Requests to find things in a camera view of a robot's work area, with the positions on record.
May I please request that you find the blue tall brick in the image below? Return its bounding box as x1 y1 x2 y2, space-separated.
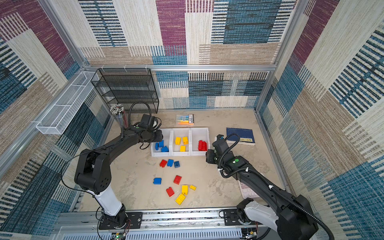
161 146 169 153

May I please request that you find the yellow brick pile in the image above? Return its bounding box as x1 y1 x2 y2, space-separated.
182 137 189 145

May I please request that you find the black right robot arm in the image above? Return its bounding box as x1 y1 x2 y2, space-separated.
206 135 335 240

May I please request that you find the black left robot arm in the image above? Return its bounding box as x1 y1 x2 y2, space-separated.
74 101 164 229

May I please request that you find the white left bin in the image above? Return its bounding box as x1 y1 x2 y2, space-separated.
151 129 173 157

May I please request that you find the white middle bin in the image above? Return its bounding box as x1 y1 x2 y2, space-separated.
173 128 191 157

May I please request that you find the red brick top row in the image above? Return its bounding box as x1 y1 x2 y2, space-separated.
160 160 168 168

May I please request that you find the blue brick top row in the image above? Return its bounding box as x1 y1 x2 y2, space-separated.
167 159 174 167

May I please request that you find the highlighter marker pack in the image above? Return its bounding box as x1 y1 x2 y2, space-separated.
176 114 195 125

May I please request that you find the blue notebook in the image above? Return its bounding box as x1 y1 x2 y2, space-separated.
227 128 255 146

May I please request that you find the red brick centre small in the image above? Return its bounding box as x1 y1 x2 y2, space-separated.
174 175 182 185

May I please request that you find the pencil cup with pencils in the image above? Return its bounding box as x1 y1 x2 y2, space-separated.
110 104 129 129

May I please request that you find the long yellow brick bottom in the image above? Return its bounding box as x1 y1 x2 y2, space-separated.
175 194 186 205

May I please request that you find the red brick bottom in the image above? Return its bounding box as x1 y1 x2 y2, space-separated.
166 187 175 197

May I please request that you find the black wire shelf rack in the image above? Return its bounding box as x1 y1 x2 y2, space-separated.
91 68 160 114

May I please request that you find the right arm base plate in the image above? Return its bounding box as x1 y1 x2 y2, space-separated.
219 209 261 227

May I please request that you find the aluminium front rail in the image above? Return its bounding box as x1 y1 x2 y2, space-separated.
50 207 280 240

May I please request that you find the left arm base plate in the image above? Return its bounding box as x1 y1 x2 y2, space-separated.
98 212 143 230

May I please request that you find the white mesh wall basket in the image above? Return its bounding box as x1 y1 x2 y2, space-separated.
36 71 95 135

